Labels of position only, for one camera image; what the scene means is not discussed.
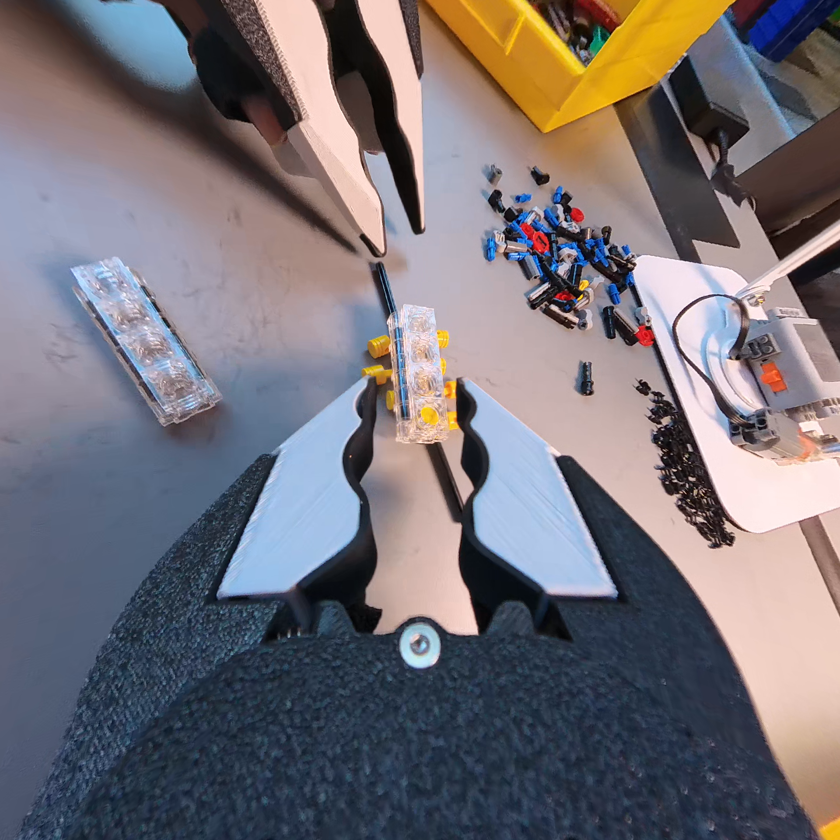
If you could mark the white book stand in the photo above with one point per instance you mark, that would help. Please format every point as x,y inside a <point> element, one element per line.
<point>735,472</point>

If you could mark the heap of mixed toy parts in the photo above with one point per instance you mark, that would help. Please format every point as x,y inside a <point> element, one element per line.
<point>577,26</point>

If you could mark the clear toy cylinder block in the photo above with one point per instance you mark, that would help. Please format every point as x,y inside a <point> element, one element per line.
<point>420,367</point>
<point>144,341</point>

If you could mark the yellow plastic bin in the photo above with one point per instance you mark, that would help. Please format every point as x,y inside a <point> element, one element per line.
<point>525,72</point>

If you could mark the black power adapter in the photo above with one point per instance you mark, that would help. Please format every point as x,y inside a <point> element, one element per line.
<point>705,98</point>

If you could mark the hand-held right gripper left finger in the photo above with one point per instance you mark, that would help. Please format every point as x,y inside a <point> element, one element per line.
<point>302,518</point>

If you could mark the grey toy motor block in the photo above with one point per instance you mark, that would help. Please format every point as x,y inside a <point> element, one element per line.
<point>794,394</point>

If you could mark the pile of black toy pins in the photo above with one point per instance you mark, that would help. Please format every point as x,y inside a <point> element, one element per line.
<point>689,472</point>

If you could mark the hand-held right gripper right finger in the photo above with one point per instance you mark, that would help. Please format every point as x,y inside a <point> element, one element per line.
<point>538,525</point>

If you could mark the yellow piston crankshaft assembly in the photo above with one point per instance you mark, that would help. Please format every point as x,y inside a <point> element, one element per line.
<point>379,346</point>

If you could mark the person's left hand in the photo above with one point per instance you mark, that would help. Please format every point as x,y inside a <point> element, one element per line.
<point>229,85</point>

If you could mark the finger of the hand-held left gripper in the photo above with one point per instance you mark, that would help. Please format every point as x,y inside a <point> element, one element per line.
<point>397,65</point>
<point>315,98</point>

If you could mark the single black toy pin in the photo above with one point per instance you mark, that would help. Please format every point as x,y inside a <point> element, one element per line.
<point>586,379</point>

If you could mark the pile of small toy parts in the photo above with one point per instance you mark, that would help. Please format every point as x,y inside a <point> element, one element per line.
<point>564,262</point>

